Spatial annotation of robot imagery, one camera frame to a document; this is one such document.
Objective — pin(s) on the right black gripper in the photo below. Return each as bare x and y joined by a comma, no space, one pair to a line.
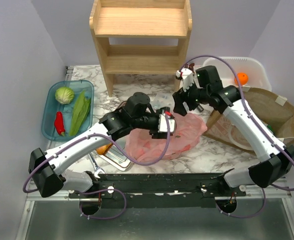
179,97

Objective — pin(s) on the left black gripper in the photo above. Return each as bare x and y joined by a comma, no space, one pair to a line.
155,134

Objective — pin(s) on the toy orange fruit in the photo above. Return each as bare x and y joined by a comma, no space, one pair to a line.
242,77

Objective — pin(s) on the green toy leafy vegetable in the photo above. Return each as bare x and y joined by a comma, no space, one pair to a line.
79,113

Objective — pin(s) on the clear green snack packet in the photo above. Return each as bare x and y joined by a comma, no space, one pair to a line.
270,128

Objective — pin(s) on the brown burlap tote bag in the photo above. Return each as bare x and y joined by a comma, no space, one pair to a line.
269,107

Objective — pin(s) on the red toy pepper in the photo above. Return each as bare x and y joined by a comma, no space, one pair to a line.
59,124

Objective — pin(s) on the pale green toy vegetable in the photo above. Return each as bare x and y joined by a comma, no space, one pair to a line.
64,95

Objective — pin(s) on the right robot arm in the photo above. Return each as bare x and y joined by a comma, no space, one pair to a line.
204,86

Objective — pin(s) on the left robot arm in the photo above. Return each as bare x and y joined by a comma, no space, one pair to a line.
48,169

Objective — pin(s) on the black pipe tee fitting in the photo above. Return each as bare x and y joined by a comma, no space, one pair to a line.
200,108

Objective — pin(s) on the clear plastic screw box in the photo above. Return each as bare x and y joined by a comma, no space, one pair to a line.
162,100

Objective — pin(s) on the copper pipe fitting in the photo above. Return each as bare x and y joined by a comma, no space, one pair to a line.
189,66

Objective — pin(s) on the metal baking tray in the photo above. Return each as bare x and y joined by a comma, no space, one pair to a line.
117,159

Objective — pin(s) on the toy baguette bread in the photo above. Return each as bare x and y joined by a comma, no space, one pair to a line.
103,149

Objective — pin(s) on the white plastic bin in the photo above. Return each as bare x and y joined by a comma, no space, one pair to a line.
256,73

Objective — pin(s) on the steel combination wrench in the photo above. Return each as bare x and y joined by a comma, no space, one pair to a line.
97,170

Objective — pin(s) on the wooden step shelf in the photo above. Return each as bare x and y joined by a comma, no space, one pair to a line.
157,19

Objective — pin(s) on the teal plastic bin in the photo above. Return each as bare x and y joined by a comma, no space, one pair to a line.
52,106

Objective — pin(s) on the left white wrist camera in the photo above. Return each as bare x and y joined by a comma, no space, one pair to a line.
167,123

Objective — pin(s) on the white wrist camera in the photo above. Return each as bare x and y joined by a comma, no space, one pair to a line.
167,123
186,76

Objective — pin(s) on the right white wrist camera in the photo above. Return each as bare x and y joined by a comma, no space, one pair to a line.
186,76

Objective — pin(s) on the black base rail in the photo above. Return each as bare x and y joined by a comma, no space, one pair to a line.
168,190

